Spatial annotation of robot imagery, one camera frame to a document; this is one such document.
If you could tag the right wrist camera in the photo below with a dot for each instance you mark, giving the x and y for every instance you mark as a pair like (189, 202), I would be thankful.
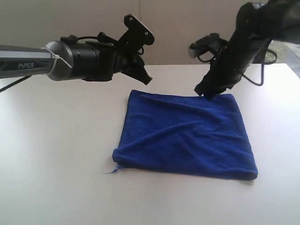
(212, 43)

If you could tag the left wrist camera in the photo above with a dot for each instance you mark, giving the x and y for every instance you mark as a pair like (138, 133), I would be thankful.
(138, 30)

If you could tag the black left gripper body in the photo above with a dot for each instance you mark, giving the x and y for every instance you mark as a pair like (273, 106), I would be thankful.
(113, 60)

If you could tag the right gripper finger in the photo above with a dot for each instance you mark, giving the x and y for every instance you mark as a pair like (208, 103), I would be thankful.
(212, 93)
(202, 88)

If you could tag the blue microfiber cloth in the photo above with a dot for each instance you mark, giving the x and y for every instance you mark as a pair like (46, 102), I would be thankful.
(185, 135)

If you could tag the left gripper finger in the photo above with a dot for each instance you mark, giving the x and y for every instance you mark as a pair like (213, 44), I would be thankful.
(141, 75)

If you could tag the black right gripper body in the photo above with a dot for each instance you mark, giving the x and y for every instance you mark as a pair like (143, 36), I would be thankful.
(232, 63)

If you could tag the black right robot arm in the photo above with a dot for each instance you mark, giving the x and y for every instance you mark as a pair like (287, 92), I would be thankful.
(277, 20)

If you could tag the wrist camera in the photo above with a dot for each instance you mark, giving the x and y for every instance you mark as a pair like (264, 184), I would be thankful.
(212, 43)
(138, 30)

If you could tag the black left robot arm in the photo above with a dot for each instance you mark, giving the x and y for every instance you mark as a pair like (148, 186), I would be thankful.
(92, 59)

